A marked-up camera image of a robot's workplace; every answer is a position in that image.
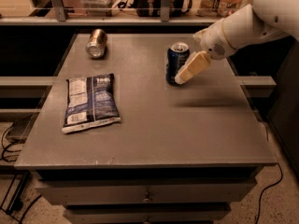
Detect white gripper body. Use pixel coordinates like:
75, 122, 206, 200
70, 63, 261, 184
200, 19, 236, 60

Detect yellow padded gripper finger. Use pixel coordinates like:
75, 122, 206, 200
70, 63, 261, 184
175, 51, 211, 85
192, 28, 207, 43

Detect blue pepsi can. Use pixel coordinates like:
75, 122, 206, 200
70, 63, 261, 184
165, 42, 190, 85

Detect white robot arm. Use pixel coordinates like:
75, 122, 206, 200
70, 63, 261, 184
175, 0, 299, 85

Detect silver can lying down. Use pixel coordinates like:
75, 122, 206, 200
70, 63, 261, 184
85, 29, 107, 58

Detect black bag on shelf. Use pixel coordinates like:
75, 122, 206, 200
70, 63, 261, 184
132, 0, 192, 17

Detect blue white chip bag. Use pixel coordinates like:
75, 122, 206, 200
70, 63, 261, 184
62, 74, 121, 134

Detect grey drawer cabinet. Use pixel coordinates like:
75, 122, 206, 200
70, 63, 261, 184
16, 34, 276, 224

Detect grey metal shelf rail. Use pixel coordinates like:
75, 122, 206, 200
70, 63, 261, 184
0, 0, 220, 27

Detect black cable on floor right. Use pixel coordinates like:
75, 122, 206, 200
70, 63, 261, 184
254, 162, 284, 224

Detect black cables on floor left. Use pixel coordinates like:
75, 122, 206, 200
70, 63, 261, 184
0, 115, 43, 224

